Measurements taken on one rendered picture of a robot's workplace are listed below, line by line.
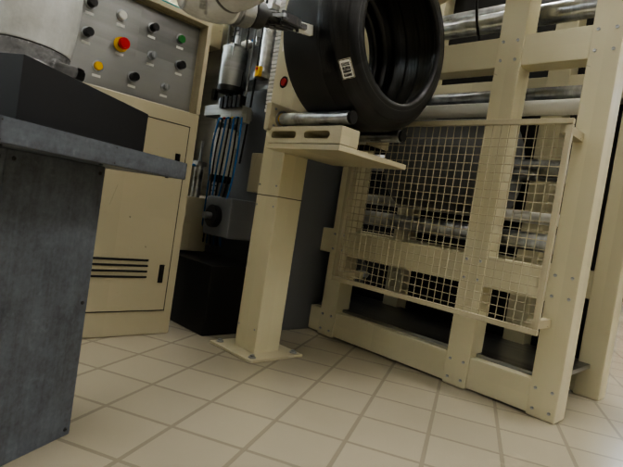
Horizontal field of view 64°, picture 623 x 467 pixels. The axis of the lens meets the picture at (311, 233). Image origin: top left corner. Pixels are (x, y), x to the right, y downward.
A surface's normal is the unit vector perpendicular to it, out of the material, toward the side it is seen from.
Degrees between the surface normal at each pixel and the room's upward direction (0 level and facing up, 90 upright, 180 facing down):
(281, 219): 90
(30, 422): 90
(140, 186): 90
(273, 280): 90
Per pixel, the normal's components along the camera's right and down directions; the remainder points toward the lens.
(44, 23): 0.69, 0.17
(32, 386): 0.94, 0.16
